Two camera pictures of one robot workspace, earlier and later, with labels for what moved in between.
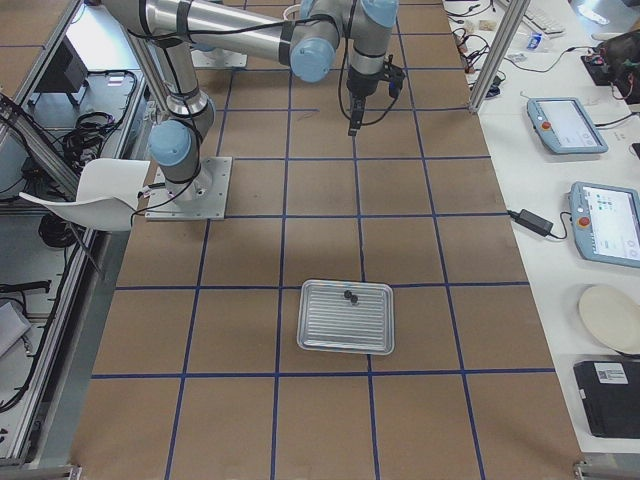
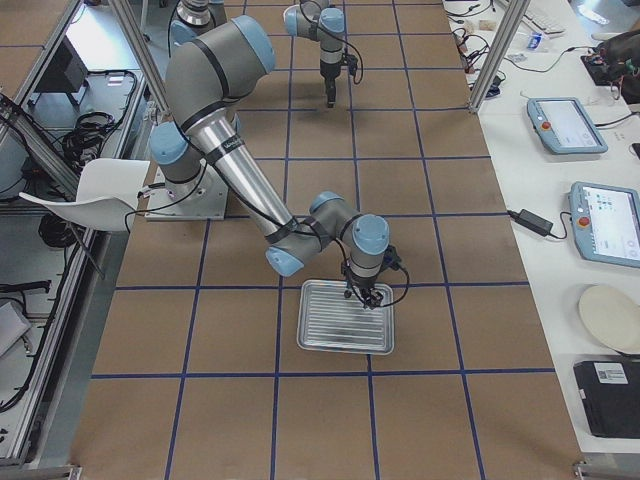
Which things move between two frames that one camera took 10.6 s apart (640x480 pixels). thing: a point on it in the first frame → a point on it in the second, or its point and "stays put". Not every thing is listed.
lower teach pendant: x=607 y=222 stays put
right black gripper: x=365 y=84 → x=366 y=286
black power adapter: x=532 y=220 stays put
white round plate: x=612 y=316 stays put
